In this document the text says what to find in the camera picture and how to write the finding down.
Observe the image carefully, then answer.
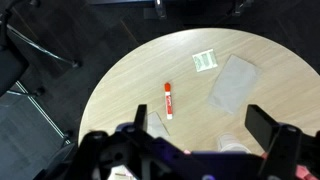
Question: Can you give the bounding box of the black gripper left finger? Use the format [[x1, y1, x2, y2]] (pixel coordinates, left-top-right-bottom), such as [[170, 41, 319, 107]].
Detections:
[[134, 104, 147, 131]]

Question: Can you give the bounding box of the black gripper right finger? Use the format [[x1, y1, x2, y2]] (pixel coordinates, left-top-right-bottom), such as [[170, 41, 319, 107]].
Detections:
[[245, 104, 280, 151]]

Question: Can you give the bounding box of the red white Expo marker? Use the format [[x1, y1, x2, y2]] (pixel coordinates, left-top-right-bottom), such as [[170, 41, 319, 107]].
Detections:
[[164, 83, 173, 120]]

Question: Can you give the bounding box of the clear plastic cup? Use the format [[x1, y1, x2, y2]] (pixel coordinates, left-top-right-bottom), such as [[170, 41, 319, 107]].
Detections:
[[218, 133, 250, 153]]

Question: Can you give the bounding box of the pink sticky note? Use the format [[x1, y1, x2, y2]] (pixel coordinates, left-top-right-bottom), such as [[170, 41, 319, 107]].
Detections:
[[296, 165, 318, 180]]

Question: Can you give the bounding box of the green white paper packet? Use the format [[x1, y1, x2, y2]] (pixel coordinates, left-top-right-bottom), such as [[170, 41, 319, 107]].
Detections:
[[192, 49, 218, 72]]

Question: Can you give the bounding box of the black office chair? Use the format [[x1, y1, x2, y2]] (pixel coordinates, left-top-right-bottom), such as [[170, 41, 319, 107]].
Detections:
[[0, 0, 81, 97]]

